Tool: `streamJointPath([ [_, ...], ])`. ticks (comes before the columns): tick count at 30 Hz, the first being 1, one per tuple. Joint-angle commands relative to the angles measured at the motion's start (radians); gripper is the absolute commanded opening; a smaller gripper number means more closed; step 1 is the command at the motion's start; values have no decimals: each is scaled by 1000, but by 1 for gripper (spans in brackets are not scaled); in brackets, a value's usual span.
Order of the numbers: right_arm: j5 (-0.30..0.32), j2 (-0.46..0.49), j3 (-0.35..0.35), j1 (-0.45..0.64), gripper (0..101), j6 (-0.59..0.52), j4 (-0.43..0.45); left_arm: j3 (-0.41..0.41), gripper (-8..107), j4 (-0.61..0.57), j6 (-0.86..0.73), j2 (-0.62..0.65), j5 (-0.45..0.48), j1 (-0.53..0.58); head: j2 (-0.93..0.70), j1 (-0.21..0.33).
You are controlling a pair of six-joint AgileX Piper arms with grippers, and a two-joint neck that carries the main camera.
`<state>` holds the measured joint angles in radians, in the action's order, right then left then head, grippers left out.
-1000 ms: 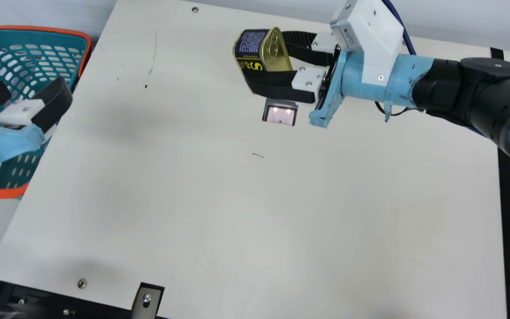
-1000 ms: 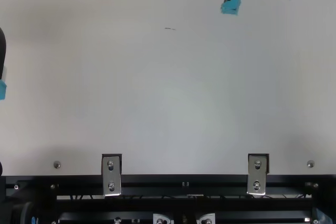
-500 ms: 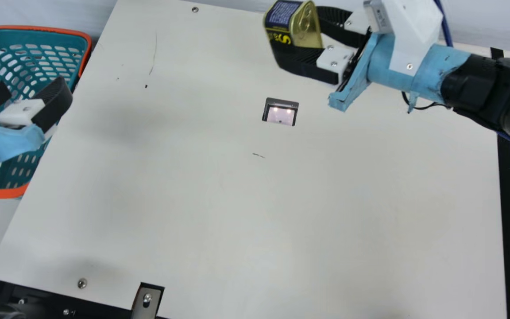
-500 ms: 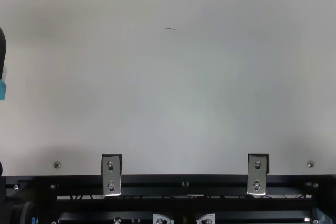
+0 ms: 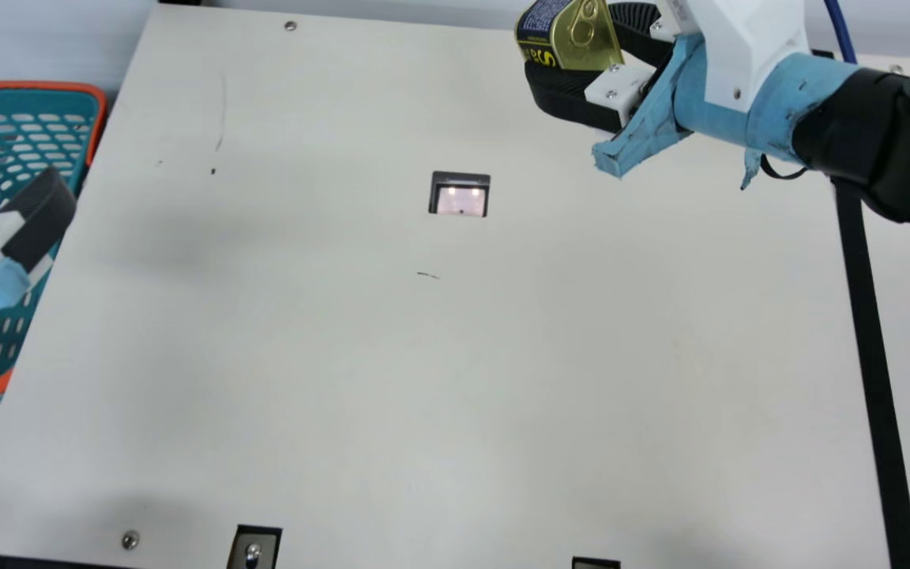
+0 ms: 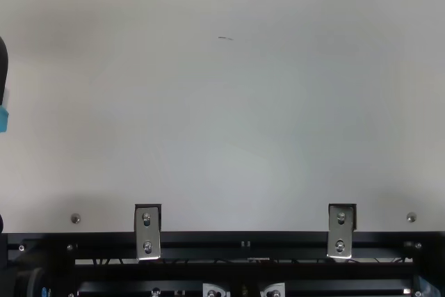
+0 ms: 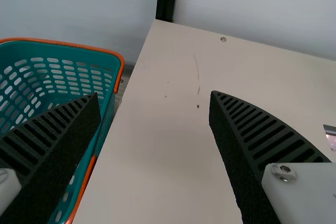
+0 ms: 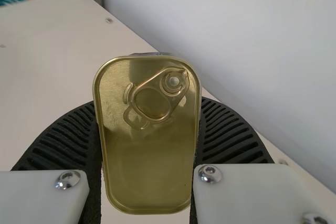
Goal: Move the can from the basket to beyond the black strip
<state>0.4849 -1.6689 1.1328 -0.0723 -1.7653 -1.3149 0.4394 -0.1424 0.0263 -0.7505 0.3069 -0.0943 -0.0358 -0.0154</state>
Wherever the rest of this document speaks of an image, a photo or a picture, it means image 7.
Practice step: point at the teal shopping basket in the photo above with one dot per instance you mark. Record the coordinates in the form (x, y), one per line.
(65, 56)

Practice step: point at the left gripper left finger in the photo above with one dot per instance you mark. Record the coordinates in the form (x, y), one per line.
(52, 150)

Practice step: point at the small square scanner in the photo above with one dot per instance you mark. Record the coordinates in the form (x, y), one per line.
(331, 137)

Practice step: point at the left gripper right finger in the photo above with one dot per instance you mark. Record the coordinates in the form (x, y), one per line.
(244, 150)

